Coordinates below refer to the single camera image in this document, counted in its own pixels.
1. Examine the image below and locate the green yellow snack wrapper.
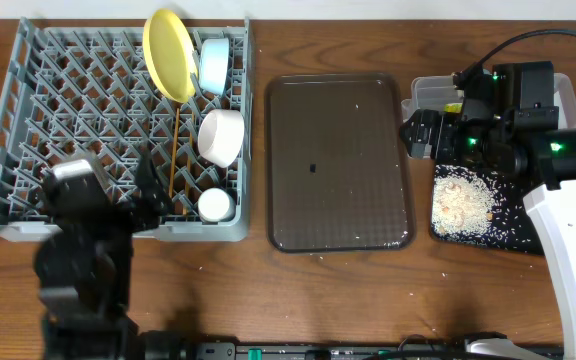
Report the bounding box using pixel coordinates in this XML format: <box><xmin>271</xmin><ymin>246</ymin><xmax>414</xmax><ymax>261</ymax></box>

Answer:
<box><xmin>443</xmin><ymin>103</ymin><xmax>462</xmax><ymax>113</ymax></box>

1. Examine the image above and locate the small white cup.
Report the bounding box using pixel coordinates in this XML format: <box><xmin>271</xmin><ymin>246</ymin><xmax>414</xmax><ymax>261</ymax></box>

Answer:
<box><xmin>197</xmin><ymin>188</ymin><xmax>235</xmax><ymax>223</ymax></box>

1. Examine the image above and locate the pink-white bowl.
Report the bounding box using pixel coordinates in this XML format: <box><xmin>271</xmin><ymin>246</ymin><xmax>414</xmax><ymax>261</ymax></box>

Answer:
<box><xmin>197</xmin><ymin>109</ymin><xmax>245</xmax><ymax>168</ymax></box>

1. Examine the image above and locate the wooden chopstick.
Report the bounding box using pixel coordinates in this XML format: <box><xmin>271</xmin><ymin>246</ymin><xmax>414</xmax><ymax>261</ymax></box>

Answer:
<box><xmin>182</xmin><ymin>112</ymin><xmax>195</xmax><ymax>216</ymax></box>
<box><xmin>168</xmin><ymin>108</ymin><xmax>180</xmax><ymax>199</ymax></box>

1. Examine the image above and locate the yellow plate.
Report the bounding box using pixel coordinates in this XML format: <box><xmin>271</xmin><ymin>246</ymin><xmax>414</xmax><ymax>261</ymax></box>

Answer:
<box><xmin>142</xmin><ymin>9</ymin><xmax>198</xmax><ymax>103</ymax></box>

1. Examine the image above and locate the light blue bowl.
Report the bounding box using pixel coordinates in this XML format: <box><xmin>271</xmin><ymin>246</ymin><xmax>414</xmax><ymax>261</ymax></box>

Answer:
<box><xmin>199</xmin><ymin>38</ymin><xmax>230</xmax><ymax>96</ymax></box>

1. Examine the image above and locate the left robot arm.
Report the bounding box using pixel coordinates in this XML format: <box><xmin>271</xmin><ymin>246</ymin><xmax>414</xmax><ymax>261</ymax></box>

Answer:
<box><xmin>33</xmin><ymin>150</ymin><xmax>191</xmax><ymax>359</ymax></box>

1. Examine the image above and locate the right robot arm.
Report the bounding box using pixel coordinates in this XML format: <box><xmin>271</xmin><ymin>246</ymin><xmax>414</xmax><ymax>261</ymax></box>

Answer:
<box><xmin>400</xmin><ymin>61</ymin><xmax>576</xmax><ymax>359</ymax></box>

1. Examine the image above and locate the pile of rice waste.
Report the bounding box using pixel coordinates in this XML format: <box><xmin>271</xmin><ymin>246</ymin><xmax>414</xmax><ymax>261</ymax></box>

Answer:
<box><xmin>431</xmin><ymin>175</ymin><xmax>496</xmax><ymax>236</ymax></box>

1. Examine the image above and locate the black waste tray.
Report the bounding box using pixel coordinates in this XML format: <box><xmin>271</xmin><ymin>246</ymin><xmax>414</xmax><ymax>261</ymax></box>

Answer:
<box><xmin>430</xmin><ymin>164</ymin><xmax>543</xmax><ymax>256</ymax></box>

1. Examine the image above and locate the clear plastic bin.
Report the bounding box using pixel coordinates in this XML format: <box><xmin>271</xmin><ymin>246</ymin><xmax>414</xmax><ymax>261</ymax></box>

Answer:
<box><xmin>400</xmin><ymin>73</ymin><xmax>576</xmax><ymax>159</ymax></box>

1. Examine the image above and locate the dark brown serving tray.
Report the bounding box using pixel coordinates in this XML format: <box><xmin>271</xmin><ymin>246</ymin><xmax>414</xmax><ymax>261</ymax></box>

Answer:
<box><xmin>265</xmin><ymin>73</ymin><xmax>416</xmax><ymax>254</ymax></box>

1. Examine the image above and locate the grey plastic dish rack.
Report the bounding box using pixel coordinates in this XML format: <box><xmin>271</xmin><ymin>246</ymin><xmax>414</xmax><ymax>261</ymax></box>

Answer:
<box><xmin>0</xmin><ymin>19</ymin><xmax>254</xmax><ymax>242</ymax></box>

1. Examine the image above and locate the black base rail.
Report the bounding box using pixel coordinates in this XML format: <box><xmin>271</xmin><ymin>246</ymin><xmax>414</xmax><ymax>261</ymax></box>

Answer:
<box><xmin>187</xmin><ymin>341</ymin><xmax>567</xmax><ymax>360</ymax></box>

